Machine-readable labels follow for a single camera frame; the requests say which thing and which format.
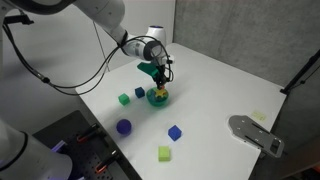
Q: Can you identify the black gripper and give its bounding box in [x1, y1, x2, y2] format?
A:
[154, 65, 167, 90]

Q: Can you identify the yellow toy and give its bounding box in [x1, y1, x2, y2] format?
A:
[155, 89, 167, 98]

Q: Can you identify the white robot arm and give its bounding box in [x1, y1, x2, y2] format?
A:
[0, 0, 170, 180]

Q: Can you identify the green translucent bowl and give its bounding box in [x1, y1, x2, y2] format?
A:
[147, 87, 169, 107]

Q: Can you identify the dark blue cube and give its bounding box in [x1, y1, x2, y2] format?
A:
[135, 87, 145, 98]

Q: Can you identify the green cube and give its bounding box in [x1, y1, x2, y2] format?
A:
[118, 93, 130, 106]

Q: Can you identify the purple ball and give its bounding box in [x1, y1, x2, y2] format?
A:
[116, 119, 132, 135]

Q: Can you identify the light green block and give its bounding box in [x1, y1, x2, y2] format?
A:
[158, 146, 171, 162]

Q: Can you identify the upper black orange clamp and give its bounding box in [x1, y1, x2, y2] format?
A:
[76, 124, 100, 143]

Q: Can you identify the black orange clamp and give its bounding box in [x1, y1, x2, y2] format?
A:
[76, 124, 100, 143]
[95, 150, 119, 174]

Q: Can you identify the lower black orange clamp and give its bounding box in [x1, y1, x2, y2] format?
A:
[95, 150, 119, 174]

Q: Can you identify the yellow sticky note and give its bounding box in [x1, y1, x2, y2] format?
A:
[252, 111, 266, 121]

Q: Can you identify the black perforated base board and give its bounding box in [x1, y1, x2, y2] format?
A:
[33, 110, 142, 180]

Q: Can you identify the black tripod stand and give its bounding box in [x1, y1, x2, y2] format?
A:
[280, 49, 320, 95]

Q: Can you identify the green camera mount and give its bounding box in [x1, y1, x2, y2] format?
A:
[137, 62, 158, 77]

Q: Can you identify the grey metal bracket plate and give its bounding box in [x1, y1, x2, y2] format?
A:
[228, 115, 285, 158]

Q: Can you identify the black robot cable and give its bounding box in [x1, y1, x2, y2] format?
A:
[2, 23, 174, 97]

